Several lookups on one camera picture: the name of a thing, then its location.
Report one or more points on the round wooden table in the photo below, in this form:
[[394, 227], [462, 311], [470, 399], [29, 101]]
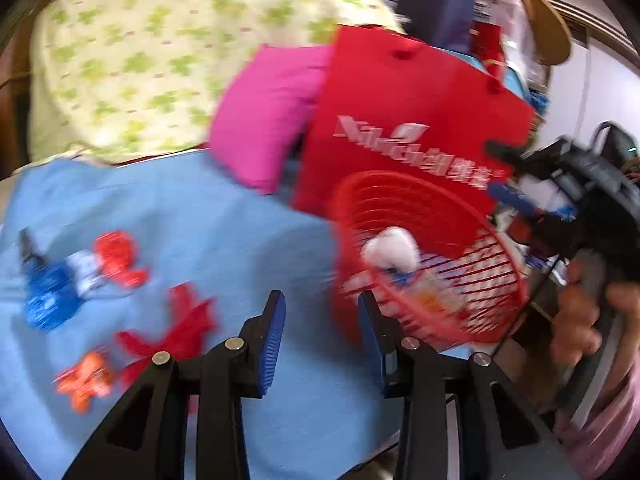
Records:
[[547, 25]]

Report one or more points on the light blue blanket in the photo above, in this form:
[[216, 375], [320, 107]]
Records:
[[235, 240]]

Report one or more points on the blue crumpled wrapper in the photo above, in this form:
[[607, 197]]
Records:
[[50, 292]]

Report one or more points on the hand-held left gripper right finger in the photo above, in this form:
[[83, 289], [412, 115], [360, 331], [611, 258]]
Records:
[[372, 345]]

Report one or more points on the red shopping bag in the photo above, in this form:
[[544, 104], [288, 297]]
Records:
[[400, 110]]

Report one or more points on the red torn wrapper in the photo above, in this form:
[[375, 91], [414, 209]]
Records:
[[185, 330]]

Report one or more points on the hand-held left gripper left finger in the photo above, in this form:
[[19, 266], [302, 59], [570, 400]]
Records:
[[270, 342]]

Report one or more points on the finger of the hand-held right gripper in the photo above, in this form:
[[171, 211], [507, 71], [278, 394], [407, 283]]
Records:
[[510, 199], [520, 157]]

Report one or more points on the orange crumpled wrapper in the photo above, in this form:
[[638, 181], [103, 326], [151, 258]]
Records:
[[87, 377]]

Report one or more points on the person's right forearm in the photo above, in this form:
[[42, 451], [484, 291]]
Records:
[[605, 425]]

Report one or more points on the white orange wrapper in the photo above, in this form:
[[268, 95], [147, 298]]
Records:
[[435, 294]]

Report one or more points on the red plastic mesh basket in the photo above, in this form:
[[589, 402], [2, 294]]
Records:
[[450, 220]]

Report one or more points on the clover print quilt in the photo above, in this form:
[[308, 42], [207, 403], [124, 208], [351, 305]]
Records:
[[150, 50]]

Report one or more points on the pink pillow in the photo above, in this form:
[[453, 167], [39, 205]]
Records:
[[265, 115]]

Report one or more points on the red round crumpled wrapper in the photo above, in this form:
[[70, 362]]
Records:
[[117, 255]]

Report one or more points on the white tissue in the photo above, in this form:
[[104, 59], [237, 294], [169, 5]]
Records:
[[392, 250]]

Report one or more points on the person's right hand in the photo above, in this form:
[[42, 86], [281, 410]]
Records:
[[575, 310]]

